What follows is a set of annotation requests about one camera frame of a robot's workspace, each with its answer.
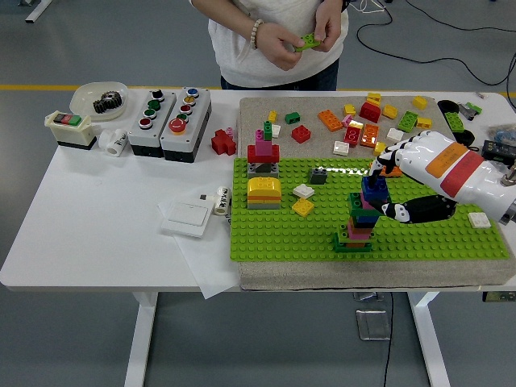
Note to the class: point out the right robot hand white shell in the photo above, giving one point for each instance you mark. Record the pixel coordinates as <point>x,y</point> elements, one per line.
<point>451,165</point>

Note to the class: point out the person's right hand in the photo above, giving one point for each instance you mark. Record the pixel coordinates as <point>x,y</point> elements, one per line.
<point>278,44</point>

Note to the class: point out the person's left hand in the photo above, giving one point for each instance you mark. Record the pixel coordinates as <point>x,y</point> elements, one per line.
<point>328,24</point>

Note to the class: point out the green long brick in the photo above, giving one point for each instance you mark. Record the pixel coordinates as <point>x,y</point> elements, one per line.
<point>454,120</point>
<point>408,121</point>
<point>308,42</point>

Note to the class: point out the blue square brick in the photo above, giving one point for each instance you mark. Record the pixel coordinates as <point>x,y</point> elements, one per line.
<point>375,189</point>

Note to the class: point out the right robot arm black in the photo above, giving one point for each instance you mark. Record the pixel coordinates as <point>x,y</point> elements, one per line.
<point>511,201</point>

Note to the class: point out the person's right forearm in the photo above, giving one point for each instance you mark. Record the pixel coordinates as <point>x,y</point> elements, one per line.
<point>230,16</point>

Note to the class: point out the small yellow brick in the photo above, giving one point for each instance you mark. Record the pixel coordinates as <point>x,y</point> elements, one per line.
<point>355,123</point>
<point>423,122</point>
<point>389,111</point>
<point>272,116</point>
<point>374,96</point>
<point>378,148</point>
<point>349,109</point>
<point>419,102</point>

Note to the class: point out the orange long brick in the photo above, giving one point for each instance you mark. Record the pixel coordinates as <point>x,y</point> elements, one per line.
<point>329,120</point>
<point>393,172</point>

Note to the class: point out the white square brick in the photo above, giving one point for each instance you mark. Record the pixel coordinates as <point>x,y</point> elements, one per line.
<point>341,147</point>
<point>479,220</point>

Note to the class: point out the white sloped brick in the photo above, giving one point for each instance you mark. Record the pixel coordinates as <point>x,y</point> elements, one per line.
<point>303,190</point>
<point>395,134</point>

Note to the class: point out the small green brick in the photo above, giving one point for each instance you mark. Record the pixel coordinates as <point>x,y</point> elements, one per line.
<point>292,117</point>

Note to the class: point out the small white brick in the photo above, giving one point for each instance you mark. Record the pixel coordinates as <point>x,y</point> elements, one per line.
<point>275,130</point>

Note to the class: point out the green narrow tall brick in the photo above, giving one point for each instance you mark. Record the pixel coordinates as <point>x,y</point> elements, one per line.
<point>267,130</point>

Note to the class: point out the orange square brick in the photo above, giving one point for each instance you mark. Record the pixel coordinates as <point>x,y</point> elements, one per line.
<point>369,136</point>

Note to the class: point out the red square brick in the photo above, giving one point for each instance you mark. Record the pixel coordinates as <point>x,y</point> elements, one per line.
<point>300,134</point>
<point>352,136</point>

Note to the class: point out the large red brick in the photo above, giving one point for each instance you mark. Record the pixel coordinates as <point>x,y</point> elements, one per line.
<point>370,113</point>

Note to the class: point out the small pink brick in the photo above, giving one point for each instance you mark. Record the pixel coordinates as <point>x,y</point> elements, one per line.
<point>346,119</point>
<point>230,130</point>

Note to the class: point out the dark blue flat brick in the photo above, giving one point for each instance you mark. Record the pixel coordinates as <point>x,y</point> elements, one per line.
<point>369,219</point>

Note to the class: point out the pink tall brick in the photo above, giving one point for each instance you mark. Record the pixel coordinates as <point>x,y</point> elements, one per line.
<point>263,146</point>

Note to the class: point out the red wide brick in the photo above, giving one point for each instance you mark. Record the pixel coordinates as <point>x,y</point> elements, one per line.
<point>274,153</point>

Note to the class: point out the red cross-shaped brick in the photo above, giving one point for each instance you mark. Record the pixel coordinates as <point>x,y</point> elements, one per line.
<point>221,141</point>

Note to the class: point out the pink sloped brick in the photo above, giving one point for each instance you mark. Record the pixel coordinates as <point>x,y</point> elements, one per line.
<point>359,230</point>

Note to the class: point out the orange thin brick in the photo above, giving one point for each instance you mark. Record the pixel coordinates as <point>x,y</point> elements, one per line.
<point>354,243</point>

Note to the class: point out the grey arch brick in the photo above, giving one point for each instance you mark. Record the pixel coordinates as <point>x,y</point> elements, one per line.
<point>262,170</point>

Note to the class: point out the dark grey square brick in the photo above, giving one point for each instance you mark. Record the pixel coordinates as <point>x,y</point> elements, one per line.
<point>317,176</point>

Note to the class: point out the yellow domed brick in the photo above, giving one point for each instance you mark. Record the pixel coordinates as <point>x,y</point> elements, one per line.
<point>263,186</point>

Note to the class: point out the orange flat plate brick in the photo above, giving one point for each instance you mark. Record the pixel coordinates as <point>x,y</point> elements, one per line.
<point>262,198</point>

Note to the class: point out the yellow square brick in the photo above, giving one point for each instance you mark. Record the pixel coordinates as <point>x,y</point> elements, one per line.
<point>302,206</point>

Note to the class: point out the grey flat plate brick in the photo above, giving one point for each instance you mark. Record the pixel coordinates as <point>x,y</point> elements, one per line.
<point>262,205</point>

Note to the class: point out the person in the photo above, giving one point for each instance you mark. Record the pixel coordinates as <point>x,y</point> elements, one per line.
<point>278,60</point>

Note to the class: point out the black electronic device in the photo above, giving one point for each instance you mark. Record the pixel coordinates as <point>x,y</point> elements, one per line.
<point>498,149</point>

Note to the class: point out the grey and green tool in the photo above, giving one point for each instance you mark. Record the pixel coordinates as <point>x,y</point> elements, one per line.
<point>469,109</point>

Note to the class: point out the clear plastic bag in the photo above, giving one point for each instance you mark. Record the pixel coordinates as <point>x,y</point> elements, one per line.
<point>504,131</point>

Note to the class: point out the grey emergency stop box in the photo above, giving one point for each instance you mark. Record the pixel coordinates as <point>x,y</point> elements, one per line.
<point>197,117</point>

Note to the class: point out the grey four-button box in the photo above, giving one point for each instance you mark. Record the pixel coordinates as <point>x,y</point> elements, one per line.
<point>165,117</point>

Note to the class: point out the table control label box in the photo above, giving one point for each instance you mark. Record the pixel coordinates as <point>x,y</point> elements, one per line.
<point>498,297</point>

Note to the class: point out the white labelled pipe fitting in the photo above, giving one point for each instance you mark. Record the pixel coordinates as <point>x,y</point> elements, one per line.
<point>221,201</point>

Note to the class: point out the metal floor plate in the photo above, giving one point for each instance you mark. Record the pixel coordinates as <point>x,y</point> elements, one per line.
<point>373,324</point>

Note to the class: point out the white table leg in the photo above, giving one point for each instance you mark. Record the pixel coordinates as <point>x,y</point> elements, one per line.
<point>427,342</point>
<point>139,342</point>

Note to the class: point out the black gear stack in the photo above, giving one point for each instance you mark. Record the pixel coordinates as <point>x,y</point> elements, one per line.
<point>106,102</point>

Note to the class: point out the green studded baseplate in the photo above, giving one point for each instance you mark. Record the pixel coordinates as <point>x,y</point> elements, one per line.
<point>282,234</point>

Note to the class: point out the white pipe tee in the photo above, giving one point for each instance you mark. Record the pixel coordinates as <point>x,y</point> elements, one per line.
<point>115,143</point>

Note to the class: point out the white plastic dish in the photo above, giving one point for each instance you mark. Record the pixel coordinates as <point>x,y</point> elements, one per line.
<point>82,98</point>

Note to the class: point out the white paper sheet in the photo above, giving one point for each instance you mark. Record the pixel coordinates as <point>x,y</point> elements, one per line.
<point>209,278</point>

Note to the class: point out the green square frame brick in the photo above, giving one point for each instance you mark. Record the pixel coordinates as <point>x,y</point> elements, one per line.
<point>342,246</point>

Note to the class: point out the small metal bracket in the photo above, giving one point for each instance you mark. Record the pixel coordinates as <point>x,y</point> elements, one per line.
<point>364,297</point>

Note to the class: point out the white wall switch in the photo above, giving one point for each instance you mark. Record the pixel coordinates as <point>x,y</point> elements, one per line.
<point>187,217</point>

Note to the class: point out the beige switch box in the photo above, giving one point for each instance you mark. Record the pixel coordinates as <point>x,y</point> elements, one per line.
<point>70,131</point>

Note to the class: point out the white frame beam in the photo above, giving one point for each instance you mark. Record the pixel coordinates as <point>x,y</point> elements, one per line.
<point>38,11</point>

